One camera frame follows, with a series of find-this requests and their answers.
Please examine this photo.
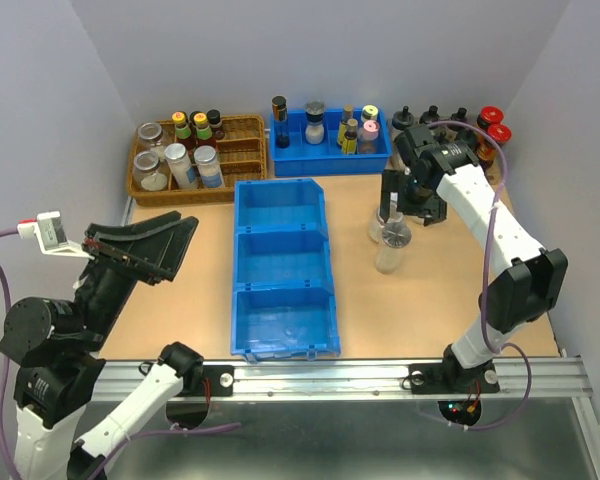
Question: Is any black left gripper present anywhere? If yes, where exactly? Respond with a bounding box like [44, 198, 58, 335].
[82, 206, 206, 343]

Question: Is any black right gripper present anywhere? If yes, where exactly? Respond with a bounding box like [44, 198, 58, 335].
[382, 168, 449, 225]

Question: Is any round open-top glass jar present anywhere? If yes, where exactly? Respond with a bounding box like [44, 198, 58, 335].
[368, 208, 403, 243]

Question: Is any tall silver-lid glass jar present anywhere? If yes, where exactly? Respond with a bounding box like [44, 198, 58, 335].
[375, 222, 412, 274]

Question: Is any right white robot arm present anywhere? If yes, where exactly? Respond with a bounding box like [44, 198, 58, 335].
[380, 125, 568, 395]

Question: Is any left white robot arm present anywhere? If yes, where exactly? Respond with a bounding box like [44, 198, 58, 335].
[0, 211, 203, 479]

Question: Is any pink-lid jar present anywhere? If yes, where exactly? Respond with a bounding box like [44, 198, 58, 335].
[357, 120, 379, 155]

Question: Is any yellow-label bottle front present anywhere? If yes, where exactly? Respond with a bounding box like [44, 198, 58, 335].
[341, 118, 358, 155]

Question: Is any yellow-label bottle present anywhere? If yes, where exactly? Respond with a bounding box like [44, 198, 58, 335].
[341, 118, 358, 155]
[337, 104, 354, 148]

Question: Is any black-cap dispenser bottle back left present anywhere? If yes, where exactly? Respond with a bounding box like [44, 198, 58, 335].
[390, 106, 414, 140]

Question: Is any black-cap dispenser bottle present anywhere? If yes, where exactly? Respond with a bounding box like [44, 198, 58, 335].
[419, 105, 440, 130]
[455, 128, 480, 151]
[390, 106, 414, 140]
[448, 107, 469, 134]

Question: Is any round glass jar in basket front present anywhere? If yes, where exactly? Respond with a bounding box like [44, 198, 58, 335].
[132, 151, 168, 192]

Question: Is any round glass jar in basket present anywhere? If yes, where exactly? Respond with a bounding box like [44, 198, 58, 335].
[136, 122, 173, 162]
[132, 151, 168, 192]

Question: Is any black-cap dispenser bottle back middle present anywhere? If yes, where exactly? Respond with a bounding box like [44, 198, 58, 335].
[419, 105, 440, 130]

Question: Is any green-lid jar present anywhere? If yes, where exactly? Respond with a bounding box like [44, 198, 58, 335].
[361, 104, 379, 123]

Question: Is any yellow-label bottle back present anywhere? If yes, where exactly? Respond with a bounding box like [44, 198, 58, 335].
[337, 104, 354, 148]

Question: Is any tall silver-lid salt jar right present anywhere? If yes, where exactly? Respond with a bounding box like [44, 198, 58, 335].
[194, 145, 225, 188]

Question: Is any tall silver-lid salt jar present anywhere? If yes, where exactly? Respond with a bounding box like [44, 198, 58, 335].
[194, 145, 225, 188]
[165, 143, 198, 190]

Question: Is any black-cap dispenser bottle front right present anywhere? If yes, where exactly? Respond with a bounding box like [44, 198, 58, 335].
[455, 128, 480, 151]

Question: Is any tall silver-lid salt jar left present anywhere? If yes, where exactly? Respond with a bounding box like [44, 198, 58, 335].
[165, 143, 198, 190]

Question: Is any black-cap dispenser bottle back right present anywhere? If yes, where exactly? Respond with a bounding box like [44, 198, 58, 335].
[448, 107, 469, 134]

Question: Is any blue plastic tray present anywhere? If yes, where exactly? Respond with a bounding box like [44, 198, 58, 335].
[269, 108, 392, 177]

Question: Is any red-lid sauce jar front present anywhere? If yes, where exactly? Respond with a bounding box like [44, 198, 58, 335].
[476, 123, 512, 170]

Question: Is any red-lid sauce jar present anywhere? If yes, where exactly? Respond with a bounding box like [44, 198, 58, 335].
[476, 123, 512, 170]
[476, 105, 504, 131]

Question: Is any clear acrylic bottle rack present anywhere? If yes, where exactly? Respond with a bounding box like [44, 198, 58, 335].
[387, 117, 511, 187]

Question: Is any silver-top salt shaker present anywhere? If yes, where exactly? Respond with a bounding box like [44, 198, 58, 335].
[305, 101, 325, 145]

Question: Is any round glass jar in basket back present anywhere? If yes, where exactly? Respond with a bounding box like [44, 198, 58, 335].
[136, 122, 173, 162]

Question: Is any yellow-cap green-label sauce bottle left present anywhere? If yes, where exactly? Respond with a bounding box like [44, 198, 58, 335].
[172, 111, 195, 151]

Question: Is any yellow-cap green-label sauce bottle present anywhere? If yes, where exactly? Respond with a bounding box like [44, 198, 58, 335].
[172, 111, 195, 151]
[191, 112, 217, 148]

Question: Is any yellow-cap green-label sauce bottle right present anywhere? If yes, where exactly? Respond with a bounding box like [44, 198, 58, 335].
[191, 112, 217, 148]

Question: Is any red-lid sauce jar back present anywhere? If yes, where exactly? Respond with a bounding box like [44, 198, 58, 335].
[476, 105, 504, 131]

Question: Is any brown wicker basket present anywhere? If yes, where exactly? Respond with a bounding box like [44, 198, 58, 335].
[126, 115, 268, 207]

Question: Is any dark-cap brown sauce bottle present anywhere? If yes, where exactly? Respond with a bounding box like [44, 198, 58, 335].
[206, 109, 225, 140]

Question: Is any tall black-cap grinder bottle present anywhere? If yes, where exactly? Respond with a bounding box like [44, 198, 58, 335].
[272, 95, 290, 148]

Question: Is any blue three-compartment plastic bin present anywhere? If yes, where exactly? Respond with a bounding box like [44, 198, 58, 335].
[230, 179, 341, 363]

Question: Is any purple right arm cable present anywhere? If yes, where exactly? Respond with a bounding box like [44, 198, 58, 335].
[429, 119, 534, 434]

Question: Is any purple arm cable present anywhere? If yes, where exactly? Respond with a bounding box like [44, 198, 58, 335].
[0, 227, 31, 480]
[429, 119, 534, 434]

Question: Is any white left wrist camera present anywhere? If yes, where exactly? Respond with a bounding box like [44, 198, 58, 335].
[17, 211, 90, 258]

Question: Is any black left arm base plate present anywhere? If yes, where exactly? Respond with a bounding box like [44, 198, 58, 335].
[177, 364, 235, 399]

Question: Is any aluminium table edge rail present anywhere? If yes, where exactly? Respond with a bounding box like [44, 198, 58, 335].
[92, 355, 594, 401]

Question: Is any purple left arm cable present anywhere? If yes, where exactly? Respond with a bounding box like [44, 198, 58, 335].
[0, 227, 31, 480]

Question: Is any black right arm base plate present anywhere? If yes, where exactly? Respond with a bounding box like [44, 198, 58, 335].
[406, 361, 500, 395]

